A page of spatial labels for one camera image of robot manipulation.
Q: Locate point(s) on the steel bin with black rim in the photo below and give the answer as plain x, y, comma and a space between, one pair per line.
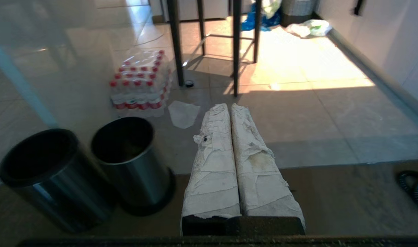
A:
54, 178

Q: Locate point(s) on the white plastic bag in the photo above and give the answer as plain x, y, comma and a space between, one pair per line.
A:
311, 28

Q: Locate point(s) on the black metal stool legs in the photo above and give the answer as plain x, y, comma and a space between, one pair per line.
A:
236, 41

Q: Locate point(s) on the steel bin without rim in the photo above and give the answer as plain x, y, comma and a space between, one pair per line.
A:
136, 164

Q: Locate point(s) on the white paper scrap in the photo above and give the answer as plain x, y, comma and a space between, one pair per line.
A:
183, 113

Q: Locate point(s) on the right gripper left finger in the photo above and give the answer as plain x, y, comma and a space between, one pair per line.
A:
214, 178

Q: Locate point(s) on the blue plastic bag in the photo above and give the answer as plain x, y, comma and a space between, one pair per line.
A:
255, 21

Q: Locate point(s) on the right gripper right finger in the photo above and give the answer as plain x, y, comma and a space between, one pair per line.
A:
260, 178

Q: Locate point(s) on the grey woven basket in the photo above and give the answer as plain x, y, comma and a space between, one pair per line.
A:
298, 10

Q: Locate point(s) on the small black round cap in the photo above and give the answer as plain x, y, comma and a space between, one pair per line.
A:
189, 83

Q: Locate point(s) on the pack of water bottles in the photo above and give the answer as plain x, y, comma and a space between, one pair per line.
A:
142, 85

